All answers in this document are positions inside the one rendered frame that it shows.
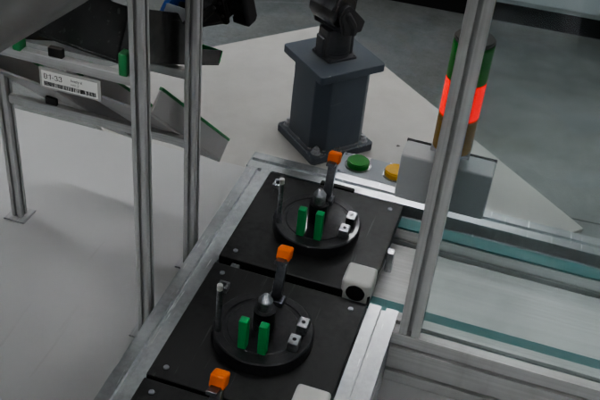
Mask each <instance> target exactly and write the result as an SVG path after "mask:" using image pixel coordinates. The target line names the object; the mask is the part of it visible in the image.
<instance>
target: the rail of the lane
mask: <svg viewBox="0 0 600 400"><path fill-rule="evenodd" d="M247 165H251V166H254V167H257V168H258V169H257V170H258V171H261V169H265V170H268V171H271V172H274V173H278V174H281V175H285V176H289V177H292V178H296V179H301V180H305V181H309V182H312V183H316V184H320V185H323V186H324V184H325V179H326V175H327V170H326V169H322V168H319V167H315V166H311V165H308V164H304V163H300V162H294V161H290V160H287V159H283V158H279V157H276V156H272V155H268V154H262V153H258V152H254V154H253V156H252V157H251V159H250V160H249V162H248V163H247ZM247 165H246V166H247ZM333 188H337V189H340V190H344V191H347V192H351V193H355V194H358V195H362V196H368V197H372V198H376V199H379V200H382V201H386V202H390V203H393V204H400V205H402V206H403V207H404V209H403V214H402V218H406V219H409V220H413V221H418V222H421V220H422V215H423V211H424V206H425V204H421V203H417V202H414V201H410V200H406V199H403V198H399V197H395V189H396V187H393V186H389V185H386V184H382V183H378V182H375V181H371V180H368V179H362V178H358V177H355V176H351V175H347V174H344V173H340V172H337V174H336V178H335V183H334V187H333Z"/></svg>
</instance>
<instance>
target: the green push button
mask: <svg viewBox="0 0 600 400"><path fill-rule="evenodd" d="M369 165H370V161H369V159H368V158H367V157H365V156H364V155H361V154H353V155H351V156H349V157H348V158H347V166H348V167H349V168H350V169H352V170H354V171H365V170H367V169H368V168H369Z"/></svg>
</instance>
